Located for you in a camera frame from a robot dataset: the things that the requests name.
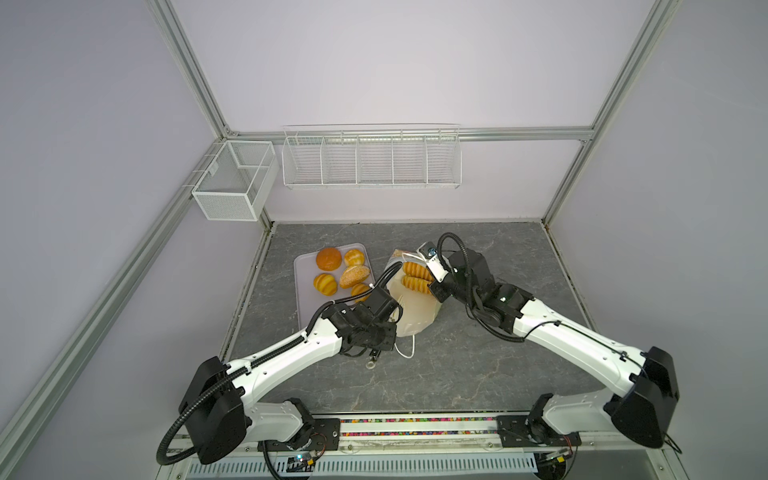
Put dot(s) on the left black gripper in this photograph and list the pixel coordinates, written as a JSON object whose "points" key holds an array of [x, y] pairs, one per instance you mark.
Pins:
{"points": [[388, 343]]}

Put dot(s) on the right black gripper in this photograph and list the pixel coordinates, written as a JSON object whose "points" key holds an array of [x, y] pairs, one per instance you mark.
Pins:
{"points": [[436, 288]]}

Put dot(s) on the yellow twisted fake bread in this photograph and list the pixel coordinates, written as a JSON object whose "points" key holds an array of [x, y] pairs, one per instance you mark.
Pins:
{"points": [[360, 291]]}

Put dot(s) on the printed paper gift bag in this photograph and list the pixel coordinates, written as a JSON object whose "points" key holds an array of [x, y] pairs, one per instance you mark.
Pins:
{"points": [[420, 310]]}

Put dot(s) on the sesame fake bread roll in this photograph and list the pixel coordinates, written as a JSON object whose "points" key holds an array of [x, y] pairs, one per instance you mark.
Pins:
{"points": [[353, 275]]}

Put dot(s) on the yellow striped fake bread roll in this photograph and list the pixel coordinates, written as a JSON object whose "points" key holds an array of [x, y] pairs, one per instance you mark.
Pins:
{"points": [[325, 284]]}

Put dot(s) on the lavender plastic tray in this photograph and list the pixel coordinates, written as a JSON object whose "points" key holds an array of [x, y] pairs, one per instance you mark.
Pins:
{"points": [[306, 270]]}

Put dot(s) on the long ridged fake bread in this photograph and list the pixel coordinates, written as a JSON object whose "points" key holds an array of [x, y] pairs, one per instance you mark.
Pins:
{"points": [[417, 270]]}

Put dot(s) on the brown round fake bun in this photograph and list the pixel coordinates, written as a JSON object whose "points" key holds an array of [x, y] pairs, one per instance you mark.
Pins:
{"points": [[329, 259]]}

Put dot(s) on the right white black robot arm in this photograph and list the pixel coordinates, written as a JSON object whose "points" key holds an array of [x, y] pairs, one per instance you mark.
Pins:
{"points": [[639, 392]]}

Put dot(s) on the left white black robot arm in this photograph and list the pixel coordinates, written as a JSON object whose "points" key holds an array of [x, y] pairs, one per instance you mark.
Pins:
{"points": [[224, 405]]}

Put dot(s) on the small white mesh basket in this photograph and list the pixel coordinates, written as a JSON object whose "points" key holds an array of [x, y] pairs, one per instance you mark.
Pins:
{"points": [[237, 181]]}

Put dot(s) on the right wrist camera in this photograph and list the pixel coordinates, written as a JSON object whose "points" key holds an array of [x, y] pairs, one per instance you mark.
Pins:
{"points": [[433, 261]]}

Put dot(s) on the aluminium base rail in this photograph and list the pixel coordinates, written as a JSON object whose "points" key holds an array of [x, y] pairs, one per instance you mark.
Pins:
{"points": [[414, 435]]}

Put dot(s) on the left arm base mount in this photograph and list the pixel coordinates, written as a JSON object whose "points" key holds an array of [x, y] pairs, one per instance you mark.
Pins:
{"points": [[320, 434]]}

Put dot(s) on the long white wire basket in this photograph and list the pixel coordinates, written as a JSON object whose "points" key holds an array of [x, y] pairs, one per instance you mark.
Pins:
{"points": [[372, 156]]}

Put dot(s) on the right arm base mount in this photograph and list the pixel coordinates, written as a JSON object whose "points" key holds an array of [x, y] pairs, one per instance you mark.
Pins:
{"points": [[517, 431]]}

